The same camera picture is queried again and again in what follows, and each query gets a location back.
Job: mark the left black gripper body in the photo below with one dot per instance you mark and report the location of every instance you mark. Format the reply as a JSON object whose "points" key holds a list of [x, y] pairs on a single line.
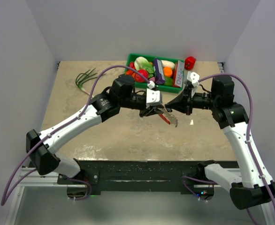
{"points": [[135, 101]]}

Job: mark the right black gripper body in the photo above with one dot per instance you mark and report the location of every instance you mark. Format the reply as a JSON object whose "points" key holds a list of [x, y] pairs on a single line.
{"points": [[200, 100]]}

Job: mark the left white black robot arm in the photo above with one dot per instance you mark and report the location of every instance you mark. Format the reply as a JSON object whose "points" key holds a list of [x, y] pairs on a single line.
{"points": [[42, 147]]}

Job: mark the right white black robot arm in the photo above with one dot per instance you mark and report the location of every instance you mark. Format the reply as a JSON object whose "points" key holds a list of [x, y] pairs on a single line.
{"points": [[255, 186]]}

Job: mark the red apple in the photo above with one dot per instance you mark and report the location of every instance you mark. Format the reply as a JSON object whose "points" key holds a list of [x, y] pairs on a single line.
{"points": [[141, 79]]}

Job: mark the green vegetable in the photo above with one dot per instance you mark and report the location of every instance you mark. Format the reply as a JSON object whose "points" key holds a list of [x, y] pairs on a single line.
{"points": [[168, 81]]}

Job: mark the purple sweet potato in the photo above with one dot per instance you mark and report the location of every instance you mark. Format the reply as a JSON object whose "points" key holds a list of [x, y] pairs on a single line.
{"points": [[151, 80]]}

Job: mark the red chili pepper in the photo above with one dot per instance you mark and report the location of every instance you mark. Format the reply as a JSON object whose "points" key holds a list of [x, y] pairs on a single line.
{"points": [[129, 71]]}

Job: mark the red grey box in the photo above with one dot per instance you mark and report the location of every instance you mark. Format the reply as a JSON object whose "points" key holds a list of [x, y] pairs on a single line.
{"points": [[178, 75]]}

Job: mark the purple white box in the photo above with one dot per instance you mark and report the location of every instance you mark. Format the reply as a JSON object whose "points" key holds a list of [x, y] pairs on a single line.
{"points": [[158, 71]]}

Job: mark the orange fruit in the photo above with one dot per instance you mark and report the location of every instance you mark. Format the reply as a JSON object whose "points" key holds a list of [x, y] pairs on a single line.
{"points": [[168, 72]]}

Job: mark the white green cabbage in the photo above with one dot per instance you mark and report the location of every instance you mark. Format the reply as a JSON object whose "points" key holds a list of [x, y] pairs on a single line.
{"points": [[143, 63]]}

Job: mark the red bell pepper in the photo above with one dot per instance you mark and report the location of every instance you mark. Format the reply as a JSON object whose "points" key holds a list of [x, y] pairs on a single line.
{"points": [[189, 63]]}

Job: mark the white radish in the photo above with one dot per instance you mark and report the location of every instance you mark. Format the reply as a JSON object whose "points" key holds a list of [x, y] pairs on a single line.
{"points": [[168, 64]]}

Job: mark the green plastic bin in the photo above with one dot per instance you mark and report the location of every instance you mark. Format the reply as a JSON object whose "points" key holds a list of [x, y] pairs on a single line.
{"points": [[143, 85]]}

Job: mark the green spring onion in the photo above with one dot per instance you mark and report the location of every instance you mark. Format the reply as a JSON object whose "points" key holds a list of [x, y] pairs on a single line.
{"points": [[82, 78]]}

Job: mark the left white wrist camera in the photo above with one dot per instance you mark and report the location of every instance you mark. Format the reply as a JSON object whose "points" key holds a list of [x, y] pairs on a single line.
{"points": [[153, 97]]}

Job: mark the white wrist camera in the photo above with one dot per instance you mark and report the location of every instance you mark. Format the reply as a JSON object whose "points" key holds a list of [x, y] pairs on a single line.
{"points": [[193, 78], [153, 97]]}

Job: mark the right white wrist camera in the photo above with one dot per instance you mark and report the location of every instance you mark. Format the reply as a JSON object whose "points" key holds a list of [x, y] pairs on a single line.
{"points": [[193, 78]]}

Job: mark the black base frame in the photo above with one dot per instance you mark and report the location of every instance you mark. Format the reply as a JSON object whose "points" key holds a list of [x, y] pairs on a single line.
{"points": [[136, 176]]}

